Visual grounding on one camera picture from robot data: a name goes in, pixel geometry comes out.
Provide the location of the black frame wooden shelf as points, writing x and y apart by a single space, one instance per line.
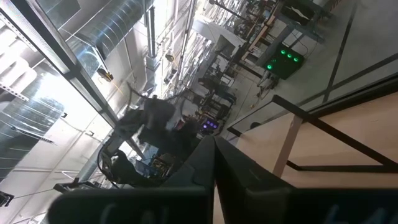
342 140

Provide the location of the black box with green lights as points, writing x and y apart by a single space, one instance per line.
284 70

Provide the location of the device with purple lights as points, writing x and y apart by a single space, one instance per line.
210 125

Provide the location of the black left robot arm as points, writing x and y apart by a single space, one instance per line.
155 124

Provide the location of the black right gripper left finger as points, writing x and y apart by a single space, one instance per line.
140 208

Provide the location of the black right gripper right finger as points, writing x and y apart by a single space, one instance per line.
280 208

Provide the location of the black rig frame beam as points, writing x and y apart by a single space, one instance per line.
62 53

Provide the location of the silver ventilation duct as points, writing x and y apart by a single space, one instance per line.
109 25
28 124

